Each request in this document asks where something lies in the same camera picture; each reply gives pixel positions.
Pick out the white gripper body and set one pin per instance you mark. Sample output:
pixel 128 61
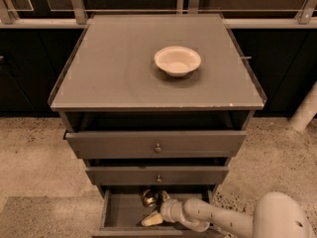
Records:
pixel 168 208

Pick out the orange soda can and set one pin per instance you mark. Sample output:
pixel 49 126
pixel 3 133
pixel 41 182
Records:
pixel 149 199

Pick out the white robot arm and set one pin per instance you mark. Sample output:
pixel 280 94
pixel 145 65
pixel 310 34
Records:
pixel 276 215

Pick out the middle grey drawer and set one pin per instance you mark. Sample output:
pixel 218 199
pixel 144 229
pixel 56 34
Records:
pixel 156 175

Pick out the grey drawer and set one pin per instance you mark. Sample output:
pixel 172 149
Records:
pixel 122 217
pixel 155 144
pixel 156 175

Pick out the bottom grey drawer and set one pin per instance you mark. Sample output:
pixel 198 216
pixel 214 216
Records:
pixel 122 217

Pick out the grey drawer cabinet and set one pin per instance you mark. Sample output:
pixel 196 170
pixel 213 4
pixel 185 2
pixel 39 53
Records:
pixel 113 84

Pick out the top grey drawer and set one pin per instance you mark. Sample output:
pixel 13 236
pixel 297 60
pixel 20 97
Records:
pixel 155 144

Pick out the white paper bowl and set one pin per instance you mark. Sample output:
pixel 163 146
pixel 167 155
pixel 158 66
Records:
pixel 177 61

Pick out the white pipe leg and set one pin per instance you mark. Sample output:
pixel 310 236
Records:
pixel 305 111

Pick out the metal railing frame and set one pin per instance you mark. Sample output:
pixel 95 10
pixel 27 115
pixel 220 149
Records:
pixel 237 14

